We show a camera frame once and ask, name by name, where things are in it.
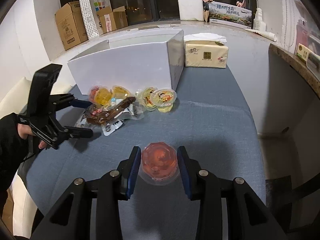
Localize brown meat snack packet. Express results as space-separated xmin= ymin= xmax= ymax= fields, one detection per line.
xmin=75 ymin=96 xmax=146 ymax=136

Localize person left hand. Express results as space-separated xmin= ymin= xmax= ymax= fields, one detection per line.
xmin=17 ymin=124 xmax=47 ymax=149

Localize small red jelly cup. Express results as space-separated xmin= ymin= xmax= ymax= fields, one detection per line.
xmin=88 ymin=86 xmax=100 ymax=103

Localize cream leather sofa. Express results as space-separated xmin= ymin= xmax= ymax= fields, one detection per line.
xmin=0 ymin=76 xmax=73 ymax=238

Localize orange yellow jelly cup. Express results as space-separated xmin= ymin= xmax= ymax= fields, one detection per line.
xmin=94 ymin=87 xmax=112 ymax=106

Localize blue grey table mat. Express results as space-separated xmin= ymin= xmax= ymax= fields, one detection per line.
xmin=20 ymin=68 xmax=266 ymax=239

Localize amber jelly cup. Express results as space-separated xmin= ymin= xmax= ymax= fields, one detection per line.
xmin=112 ymin=86 xmax=131 ymax=99

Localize tall brown cardboard box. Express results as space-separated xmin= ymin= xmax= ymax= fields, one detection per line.
xmin=55 ymin=1 xmax=88 ymax=50

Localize pale yellow jelly cup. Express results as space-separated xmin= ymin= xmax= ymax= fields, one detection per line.
xmin=136 ymin=87 xmax=157 ymax=111

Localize cartoon lid jelly cup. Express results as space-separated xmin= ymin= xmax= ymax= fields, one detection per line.
xmin=150 ymin=89 xmax=177 ymax=113

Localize open small cardboard box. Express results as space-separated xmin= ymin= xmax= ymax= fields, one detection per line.
xmin=97 ymin=6 xmax=128 ymax=34

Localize white dotted paper bag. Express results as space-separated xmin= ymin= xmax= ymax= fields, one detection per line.
xmin=79 ymin=0 xmax=111 ymax=40

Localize white cardboard storage box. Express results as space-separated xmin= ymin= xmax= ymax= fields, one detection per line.
xmin=68 ymin=28 xmax=184 ymax=94

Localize yellow tissue paper pack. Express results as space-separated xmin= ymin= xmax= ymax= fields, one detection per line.
xmin=184 ymin=33 xmax=229 ymax=68

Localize wooden side shelf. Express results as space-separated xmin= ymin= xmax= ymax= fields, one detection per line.
xmin=268 ymin=43 xmax=320 ymax=99

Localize rolled white paper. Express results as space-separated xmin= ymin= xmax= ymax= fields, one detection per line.
xmin=245 ymin=29 xmax=277 ymax=42

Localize landscape printed long box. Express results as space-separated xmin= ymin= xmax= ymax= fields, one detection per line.
xmin=208 ymin=2 xmax=252 ymax=29

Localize white plastic bottle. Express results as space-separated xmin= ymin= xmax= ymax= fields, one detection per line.
xmin=253 ymin=8 xmax=266 ymax=31

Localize white foam box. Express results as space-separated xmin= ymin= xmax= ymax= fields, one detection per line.
xmin=178 ymin=0 xmax=204 ymax=22

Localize green white small box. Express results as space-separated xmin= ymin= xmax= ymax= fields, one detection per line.
xmin=296 ymin=43 xmax=319 ymax=69

